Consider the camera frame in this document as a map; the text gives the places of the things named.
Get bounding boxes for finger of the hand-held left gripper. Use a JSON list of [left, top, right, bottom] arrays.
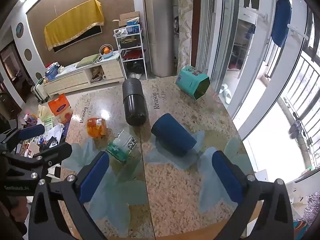
[[0, 124, 46, 153], [5, 142, 73, 178]]

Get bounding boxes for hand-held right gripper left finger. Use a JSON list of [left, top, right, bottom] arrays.
[[27, 151, 110, 240]]

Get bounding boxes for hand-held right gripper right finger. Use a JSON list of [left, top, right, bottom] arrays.
[[212, 151, 295, 240]]

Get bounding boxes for dark blue cup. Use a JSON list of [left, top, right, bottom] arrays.
[[151, 113, 197, 157]]

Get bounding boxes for black cylindrical cup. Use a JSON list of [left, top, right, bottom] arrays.
[[122, 79, 148, 127]]

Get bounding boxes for pile of papers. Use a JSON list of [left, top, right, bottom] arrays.
[[19, 112, 70, 180]]

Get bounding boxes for orange carton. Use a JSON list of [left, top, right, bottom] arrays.
[[47, 93, 73, 124]]

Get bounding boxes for white suitcase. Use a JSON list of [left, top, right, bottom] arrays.
[[31, 78, 48, 103]]

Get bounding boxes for blue box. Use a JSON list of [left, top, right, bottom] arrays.
[[45, 65, 60, 81]]

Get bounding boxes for cream low cabinet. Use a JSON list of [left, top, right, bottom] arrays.
[[43, 51, 125, 98]]

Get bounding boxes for white slippers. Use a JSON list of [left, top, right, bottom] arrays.
[[219, 83, 233, 104]]

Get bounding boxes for patterned cloth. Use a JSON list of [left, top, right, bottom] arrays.
[[292, 191, 320, 240]]

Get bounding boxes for green cushion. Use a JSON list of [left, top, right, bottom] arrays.
[[76, 54, 100, 68]]

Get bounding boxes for teal tin can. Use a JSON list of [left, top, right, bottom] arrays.
[[175, 66, 210, 101]]

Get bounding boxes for bowl of oranges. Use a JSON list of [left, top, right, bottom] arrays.
[[99, 44, 114, 58]]

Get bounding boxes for balcony railing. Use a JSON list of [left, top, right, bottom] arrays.
[[280, 52, 320, 170]]

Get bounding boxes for yellow cloth cover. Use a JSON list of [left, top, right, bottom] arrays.
[[44, 0, 105, 52]]

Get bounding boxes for white shelf rack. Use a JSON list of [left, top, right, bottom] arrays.
[[113, 27, 148, 80]]

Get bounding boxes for blue and white carton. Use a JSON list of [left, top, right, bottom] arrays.
[[126, 18, 141, 34]]

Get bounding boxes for cardboard box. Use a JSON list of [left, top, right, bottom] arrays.
[[112, 11, 140, 28]]

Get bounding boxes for silver standing air conditioner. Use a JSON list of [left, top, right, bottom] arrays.
[[142, 0, 175, 78]]

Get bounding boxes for patterned curtain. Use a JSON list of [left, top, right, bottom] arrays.
[[177, 0, 194, 68]]

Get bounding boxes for blue hanging bag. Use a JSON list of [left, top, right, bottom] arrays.
[[271, 0, 292, 48]]

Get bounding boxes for wall television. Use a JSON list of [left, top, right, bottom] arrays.
[[52, 25, 103, 53]]

